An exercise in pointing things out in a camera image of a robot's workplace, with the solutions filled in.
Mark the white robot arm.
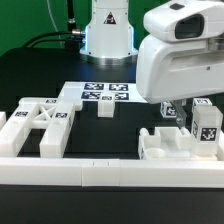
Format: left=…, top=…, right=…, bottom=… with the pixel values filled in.
left=80, top=0, right=224, bottom=120

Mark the black vertical pole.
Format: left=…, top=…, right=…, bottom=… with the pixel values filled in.
left=65, top=0, right=76, bottom=49

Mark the white chair back frame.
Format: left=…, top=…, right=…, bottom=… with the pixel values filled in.
left=0, top=97, right=83, bottom=158

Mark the white front fence bar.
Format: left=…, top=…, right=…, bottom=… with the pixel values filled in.
left=0, top=157, right=224, bottom=188

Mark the white left fence bar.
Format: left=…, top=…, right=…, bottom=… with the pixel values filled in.
left=0, top=112, right=6, bottom=130

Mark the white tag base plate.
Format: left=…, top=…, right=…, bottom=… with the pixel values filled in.
left=59, top=82, right=145, bottom=103

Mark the white tagged cube right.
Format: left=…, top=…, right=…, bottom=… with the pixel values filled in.
left=192, top=98, right=212, bottom=111

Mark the white tagged cube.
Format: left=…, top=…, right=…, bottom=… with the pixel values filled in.
left=160, top=101, right=176, bottom=118
left=192, top=98, right=212, bottom=111

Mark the black cable with connector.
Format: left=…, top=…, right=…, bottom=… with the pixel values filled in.
left=21, top=29, right=87, bottom=49

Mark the white tagged cube left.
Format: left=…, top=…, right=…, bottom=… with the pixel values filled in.
left=160, top=101, right=176, bottom=118

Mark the white right fence bar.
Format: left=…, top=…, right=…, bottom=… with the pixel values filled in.
left=217, top=132, right=224, bottom=161

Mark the white chair seat part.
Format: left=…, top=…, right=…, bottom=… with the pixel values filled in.
left=138, top=127, right=196, bottom=160

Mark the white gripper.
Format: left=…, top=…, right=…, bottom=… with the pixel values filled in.
left=136, top=0, right=224, bottom=128

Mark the white fence bar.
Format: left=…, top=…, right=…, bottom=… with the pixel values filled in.
left=0, top=157, right=224, bottom=188
left=217, top=132, right=224, bottom=161
left=0, top=112, right=6, bottom=130

